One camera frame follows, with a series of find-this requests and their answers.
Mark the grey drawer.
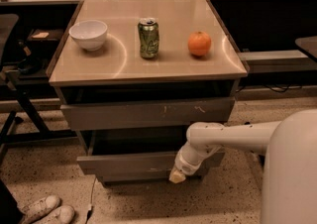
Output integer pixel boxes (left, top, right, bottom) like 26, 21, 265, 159
96, 167, 211, 186
76, 130, 226, 176
61, 97, 235, 131

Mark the grey bottom drawer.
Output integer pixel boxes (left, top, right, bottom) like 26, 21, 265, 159
96, 167, 211, 186

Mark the orange fruit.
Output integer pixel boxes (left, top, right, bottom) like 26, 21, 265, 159
187, 31, 211, 56

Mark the grey drawer cabinet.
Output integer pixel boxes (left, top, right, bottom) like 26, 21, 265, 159
46, 0, 251, 157

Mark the grey top drawer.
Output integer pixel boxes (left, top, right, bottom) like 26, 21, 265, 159
61, 97, 235, 131

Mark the black table leg frame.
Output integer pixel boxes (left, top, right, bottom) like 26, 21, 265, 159
0, 67, 76, 156

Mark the white ceramic bowl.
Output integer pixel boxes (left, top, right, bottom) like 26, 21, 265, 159
68, 20, 108, 51

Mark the white sneaker lower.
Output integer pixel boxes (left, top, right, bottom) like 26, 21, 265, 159
34, 205, 75, 224

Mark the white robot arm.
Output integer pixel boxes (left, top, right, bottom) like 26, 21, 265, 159
169, 109, 317, 224

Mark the white sneaker upper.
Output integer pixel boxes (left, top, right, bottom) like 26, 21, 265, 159
19, 195, 60, 224

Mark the green soda can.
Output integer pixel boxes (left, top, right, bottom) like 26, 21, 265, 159
138, 18, 159, 58

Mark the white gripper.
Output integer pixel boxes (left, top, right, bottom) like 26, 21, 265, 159
169, 153, 203, 184

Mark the white sneaker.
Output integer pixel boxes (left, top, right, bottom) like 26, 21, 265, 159
19, 195, 60, 224
34, 205, 75, 224

